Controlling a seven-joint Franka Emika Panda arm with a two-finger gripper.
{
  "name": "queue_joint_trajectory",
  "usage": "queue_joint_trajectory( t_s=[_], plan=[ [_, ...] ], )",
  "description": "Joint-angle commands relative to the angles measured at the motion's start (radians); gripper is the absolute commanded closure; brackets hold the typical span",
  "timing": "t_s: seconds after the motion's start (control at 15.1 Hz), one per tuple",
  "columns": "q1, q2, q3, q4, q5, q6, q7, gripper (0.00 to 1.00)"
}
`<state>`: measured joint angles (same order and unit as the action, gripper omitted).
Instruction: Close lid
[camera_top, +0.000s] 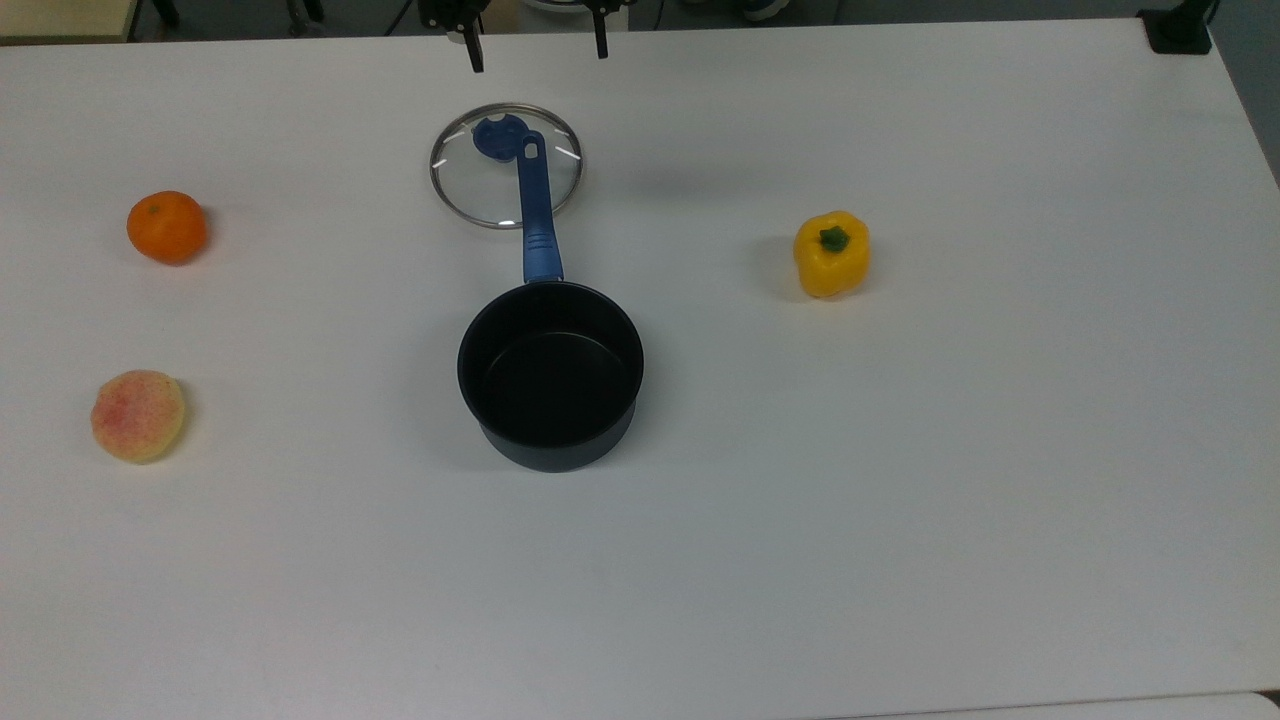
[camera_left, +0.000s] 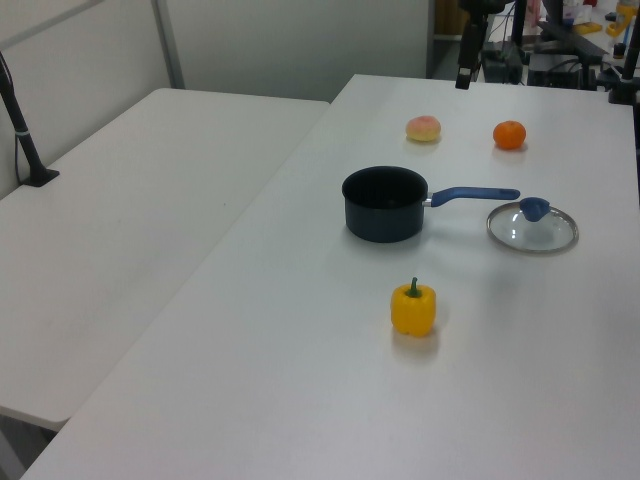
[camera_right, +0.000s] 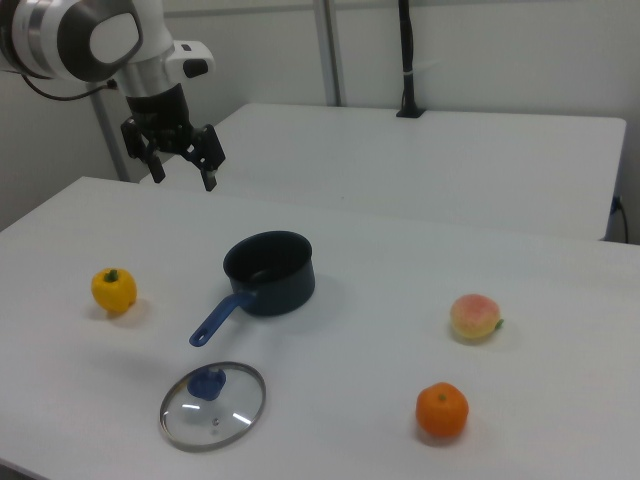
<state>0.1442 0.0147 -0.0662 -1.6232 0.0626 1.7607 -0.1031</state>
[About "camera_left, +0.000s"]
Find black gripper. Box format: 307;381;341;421
455;0;505;90

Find glass lid with blue knob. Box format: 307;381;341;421
486;196;580;256

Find thin black background pole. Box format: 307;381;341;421
510;0;530;50

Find black equipment box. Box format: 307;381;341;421
527;52;601;91

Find orange mandarin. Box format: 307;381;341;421
492;119;528;151

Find pink yellow peach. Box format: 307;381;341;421
404;115;443;144

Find yellow background object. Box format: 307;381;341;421
605;1;640;39

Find dark blue saucepan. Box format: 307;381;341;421
341;165;521;244

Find yellow bell pepper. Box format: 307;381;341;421
390;277;437;339

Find black camera stand pole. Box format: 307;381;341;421
0;49;61;189
607;0;640;106

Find grey partition post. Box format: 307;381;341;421
151;0;187;91

